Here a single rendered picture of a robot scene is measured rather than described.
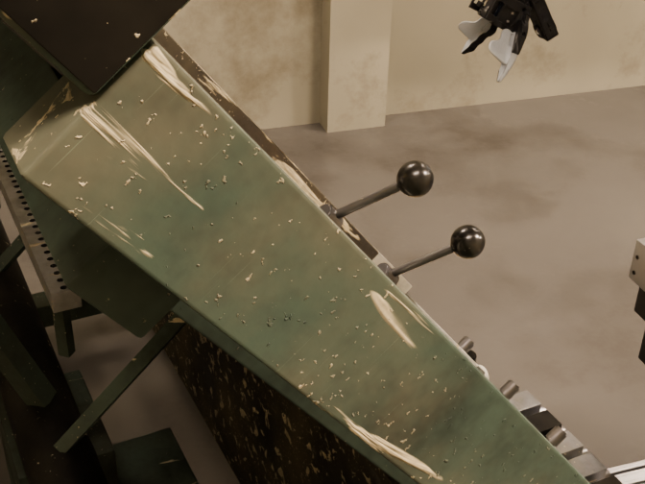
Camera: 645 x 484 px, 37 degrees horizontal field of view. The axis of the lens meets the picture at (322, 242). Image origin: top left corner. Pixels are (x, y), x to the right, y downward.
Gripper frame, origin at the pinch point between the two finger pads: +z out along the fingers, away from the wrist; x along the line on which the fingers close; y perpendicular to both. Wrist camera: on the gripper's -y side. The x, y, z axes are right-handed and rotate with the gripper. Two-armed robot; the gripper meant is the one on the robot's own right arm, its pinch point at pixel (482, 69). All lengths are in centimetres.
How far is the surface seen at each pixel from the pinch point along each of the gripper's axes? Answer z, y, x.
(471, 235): 8, 38, 71
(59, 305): 66, 57, 8
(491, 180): 65, -160, -186
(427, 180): 3, 48, 73
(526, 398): 48, -27, 29
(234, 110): 20, 47, 16
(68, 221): 12, 83, 86
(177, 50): 14, 59, 17
